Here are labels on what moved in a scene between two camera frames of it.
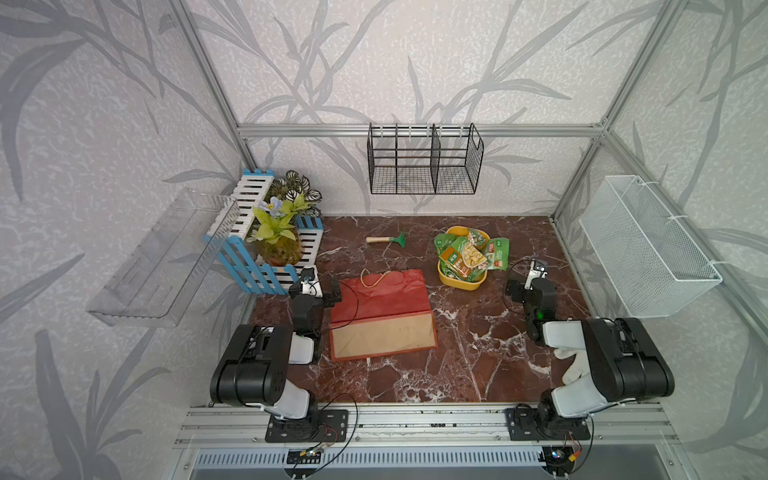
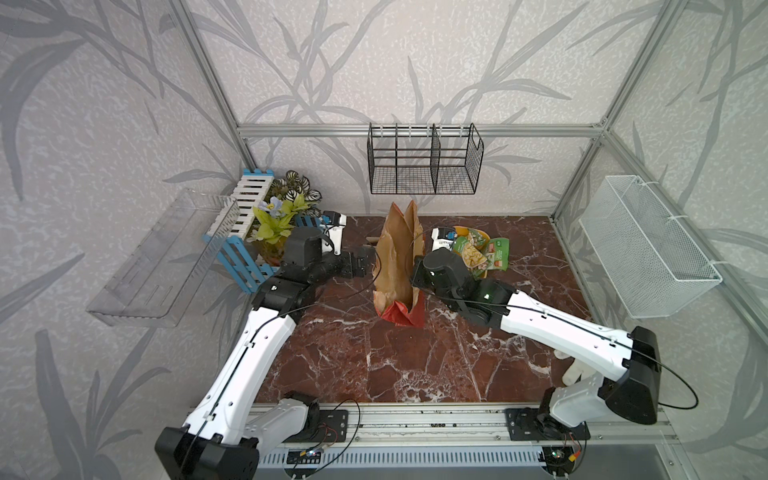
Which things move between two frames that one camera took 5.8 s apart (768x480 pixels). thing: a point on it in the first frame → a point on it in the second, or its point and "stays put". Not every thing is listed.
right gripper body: x=521 y=294 → x=420 y=278
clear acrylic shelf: x=155 y=278 stays put
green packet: x=498 y=252 stays put
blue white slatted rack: x=232 y=241 stays put
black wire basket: x=423 y=159 stays put
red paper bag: x=385 y=313 → x=400 y=242
